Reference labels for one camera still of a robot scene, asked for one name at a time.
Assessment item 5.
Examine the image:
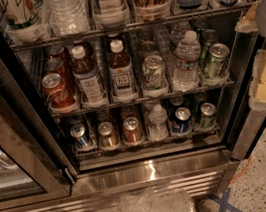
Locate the stainless steel fridge body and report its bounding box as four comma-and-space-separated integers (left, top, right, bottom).
0, 0, 266, 212

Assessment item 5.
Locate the red cola can back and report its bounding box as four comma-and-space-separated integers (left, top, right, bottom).
48, 45, 70, 69

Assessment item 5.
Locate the green can bottom shelf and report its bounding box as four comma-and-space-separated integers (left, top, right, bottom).
197, 102, 216, 129

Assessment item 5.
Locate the red cola can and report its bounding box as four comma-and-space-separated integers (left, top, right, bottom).
48, 45, 70, 69
45, 57, 74, 91
41, 73, 75, 109

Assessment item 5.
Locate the brown tea bottle right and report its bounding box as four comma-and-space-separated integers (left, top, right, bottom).
108, 39, 135, 96

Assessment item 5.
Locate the middle wire shelf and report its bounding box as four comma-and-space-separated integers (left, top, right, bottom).
51, 80, 234, 118

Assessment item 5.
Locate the bottom wire shelf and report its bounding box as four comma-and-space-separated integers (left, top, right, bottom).
75, 126, 220, 160

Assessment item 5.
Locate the white green soda can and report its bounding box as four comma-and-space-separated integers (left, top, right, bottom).
142, 55, 165, 91

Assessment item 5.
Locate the silver can behind soda can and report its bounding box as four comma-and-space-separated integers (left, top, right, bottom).
138, 40, 159, 59

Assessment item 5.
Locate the clear water bottle shelf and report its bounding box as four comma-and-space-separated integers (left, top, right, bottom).
45, 0, 89, 37
173, 30, 202, 85
148, 104, 169, 141

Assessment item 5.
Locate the top wire shelf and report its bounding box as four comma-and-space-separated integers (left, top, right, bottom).
9, 1, 254, 52

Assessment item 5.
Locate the red cola can front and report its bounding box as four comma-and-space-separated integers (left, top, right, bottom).
41, 73, 75, 109

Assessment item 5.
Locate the clear water bottle top shelf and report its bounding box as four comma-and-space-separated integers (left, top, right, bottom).
45, 0, 89, 37

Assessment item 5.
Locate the blue pepsi can bottom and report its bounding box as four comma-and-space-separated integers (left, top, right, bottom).
172, 107, 191, 134

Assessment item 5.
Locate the wire shelf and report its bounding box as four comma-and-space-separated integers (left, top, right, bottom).
9, 1, 254, 52
51, 80, 234, 118
75, 126, 220, 160

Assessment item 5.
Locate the brown tea bottle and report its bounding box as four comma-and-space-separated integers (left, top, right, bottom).
71, 45, 106, 103
108, 39, 135, 96

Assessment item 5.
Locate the blue tape cross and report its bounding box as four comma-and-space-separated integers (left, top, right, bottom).
207, 187, 243, 212

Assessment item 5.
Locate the clear water bottle bottom shelf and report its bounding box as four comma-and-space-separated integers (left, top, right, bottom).
148, 104, 169, 141

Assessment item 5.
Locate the glass fridge door left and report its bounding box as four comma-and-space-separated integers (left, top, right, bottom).
0, 31, 73, 211

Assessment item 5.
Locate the clear water bottle middle shelf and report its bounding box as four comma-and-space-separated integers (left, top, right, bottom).
173, 30, 202, 85

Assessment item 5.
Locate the orange cable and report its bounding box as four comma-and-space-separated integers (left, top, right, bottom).
225, 154, 259, 185

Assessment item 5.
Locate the brown tea bottle left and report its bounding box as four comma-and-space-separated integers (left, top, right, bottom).
71, 45, 106, 103

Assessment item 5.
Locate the red can bottom shelf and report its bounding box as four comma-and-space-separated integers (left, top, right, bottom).
123, 117, 142, 143

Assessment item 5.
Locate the red cola can middle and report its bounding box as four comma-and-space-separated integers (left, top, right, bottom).
45, 57, 74, 91

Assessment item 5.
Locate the blue can bottom left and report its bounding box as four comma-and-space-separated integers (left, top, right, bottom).
70, 124, 93, 148

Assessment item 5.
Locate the gold can bottom shelf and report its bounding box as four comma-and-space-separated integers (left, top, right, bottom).
97, 121, 118, 147

